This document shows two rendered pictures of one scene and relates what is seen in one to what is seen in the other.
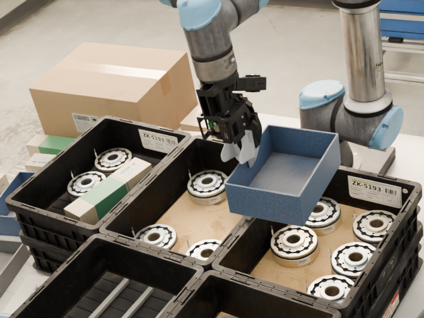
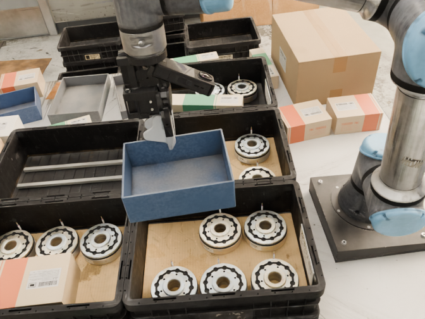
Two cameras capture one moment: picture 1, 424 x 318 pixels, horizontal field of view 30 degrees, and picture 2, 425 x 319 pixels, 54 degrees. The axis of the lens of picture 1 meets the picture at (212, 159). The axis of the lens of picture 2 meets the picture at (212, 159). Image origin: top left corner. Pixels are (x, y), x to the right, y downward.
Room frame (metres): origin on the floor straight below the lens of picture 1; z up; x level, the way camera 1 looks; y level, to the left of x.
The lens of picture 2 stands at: (0.90, -0.63, 1.68)
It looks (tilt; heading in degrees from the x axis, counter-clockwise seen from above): 43 degrees down; 52
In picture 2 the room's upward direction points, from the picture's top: 6 degrees counter-clockwise
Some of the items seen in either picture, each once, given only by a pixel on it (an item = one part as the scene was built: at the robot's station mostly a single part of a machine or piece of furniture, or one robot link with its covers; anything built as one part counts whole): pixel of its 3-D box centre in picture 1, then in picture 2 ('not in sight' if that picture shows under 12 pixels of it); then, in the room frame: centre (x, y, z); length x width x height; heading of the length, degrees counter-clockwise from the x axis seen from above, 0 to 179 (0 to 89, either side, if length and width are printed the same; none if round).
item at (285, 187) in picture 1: (284, 172); (178, 173); (1.21, -0.13, 1.11); 0.20 x 0.15 x 0.07; 146
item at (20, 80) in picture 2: not in sight; (22, 85); (1.27, 1.11, 0.74); 0.16 x 0.12 x 0.07; 151
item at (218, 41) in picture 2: not in sight; (223, 66); (2.35, 1.03, 0.37); 0.40 x 0.30 x 0.45; 144
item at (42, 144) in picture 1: (65, 151); (263, 68); (2.06, 0.43, 0.73); 0.24 x 0.06 x 0.06; 59
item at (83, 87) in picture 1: (115, 97); (319, 54); (2.19, 0.26, 0.80); 0.40 x 0.30 x 0.20; 56
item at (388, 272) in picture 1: (322, 247); (221, 252); (1.25, -0.19, 0.87); 0.40 x 0.30 x 0.11; 140
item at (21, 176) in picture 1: (29, 203); not in sight; (1.82, 0.53, 0.74); 0.20 x 0.15 x 0.07; 156
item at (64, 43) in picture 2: not in sight; (98, 57); (1.94, 1.82, 0.31); 0.40 x 0.30 x 0.34; 144
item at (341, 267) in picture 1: (356, 259); (222, 283); (1.20, -0.25, 0.86); 0.10 x 0.10 x 0.01
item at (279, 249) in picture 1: (293, 241); (220, 229); (1.29, -0.14, 0.86); 0.10 x 0.10 x 0.01
